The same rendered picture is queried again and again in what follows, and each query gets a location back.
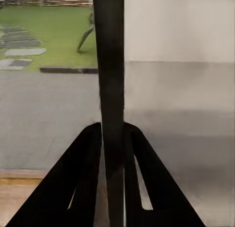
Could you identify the poster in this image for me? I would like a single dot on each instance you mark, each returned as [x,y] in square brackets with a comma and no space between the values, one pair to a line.
[109,31]

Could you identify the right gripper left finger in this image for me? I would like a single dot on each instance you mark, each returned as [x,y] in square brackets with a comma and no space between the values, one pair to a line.
[67,195]

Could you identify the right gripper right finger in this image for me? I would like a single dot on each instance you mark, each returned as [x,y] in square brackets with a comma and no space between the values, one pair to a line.
[170,206]

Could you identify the fixed window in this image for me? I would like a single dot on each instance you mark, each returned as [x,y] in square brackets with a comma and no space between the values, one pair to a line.
[49,84]

